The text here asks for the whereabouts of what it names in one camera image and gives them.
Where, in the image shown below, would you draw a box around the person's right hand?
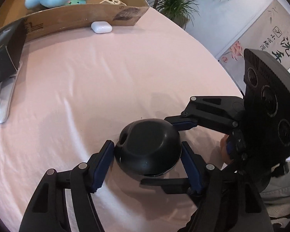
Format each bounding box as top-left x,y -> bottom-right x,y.
221,135 -> 233,166

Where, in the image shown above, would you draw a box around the black product box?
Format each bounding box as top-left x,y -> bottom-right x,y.
0,19 -> 27,92

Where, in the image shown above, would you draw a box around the clear cream phone case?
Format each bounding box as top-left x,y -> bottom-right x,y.
100,0 -> 127,6

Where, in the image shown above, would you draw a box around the brown cardboard box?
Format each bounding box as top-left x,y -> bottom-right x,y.
0,0 -> 149,44

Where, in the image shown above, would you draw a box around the white earbuds case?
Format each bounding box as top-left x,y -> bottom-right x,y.
91,21 -> 113,34

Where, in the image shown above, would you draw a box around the person's beige pants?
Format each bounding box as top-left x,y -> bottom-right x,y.
260,156 -> 290,223

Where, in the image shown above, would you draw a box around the white open package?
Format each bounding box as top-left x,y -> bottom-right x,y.
0,61 -> 23,125

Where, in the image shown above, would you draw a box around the potted palm plant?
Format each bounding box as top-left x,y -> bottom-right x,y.
147,0 -> 241,30

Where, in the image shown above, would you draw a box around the black round dome object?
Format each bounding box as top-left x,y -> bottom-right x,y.
114,118 -> 182,176

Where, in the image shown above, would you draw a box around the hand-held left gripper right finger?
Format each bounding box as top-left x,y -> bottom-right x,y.
181,141 -> 274,232

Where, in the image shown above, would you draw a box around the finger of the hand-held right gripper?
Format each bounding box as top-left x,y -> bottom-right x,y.
164,96 -> 245,135
140,177 -> 199,195

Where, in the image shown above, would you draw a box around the wall poster with flowers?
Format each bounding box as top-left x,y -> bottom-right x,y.
216,0 -> 290,71

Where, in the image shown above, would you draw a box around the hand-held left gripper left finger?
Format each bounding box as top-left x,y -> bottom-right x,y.
19,140 -> 115,232

